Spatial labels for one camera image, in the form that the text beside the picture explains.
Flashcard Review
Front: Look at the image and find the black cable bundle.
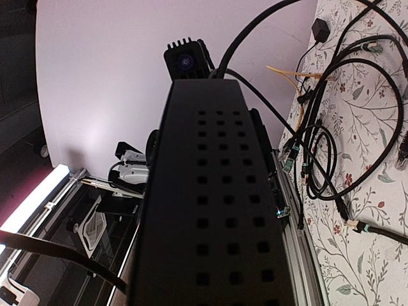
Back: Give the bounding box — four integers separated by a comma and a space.
210, 0, 408, 246

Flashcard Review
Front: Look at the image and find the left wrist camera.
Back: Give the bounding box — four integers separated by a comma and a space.
163, 37, 215, 81

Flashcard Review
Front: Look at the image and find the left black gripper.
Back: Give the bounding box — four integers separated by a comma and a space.
249, 108, 273, 178

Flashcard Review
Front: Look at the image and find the yellow ethernet cable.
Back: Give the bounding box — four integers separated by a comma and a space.
266, 65, 335, 131

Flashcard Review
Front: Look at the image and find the black network switch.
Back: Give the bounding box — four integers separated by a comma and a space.
128, 80, 296, 305

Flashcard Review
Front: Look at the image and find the black power adapter left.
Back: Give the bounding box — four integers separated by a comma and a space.
311, 18, 330, 43

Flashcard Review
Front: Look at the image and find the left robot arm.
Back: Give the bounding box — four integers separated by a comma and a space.
108, 108, 272, 198

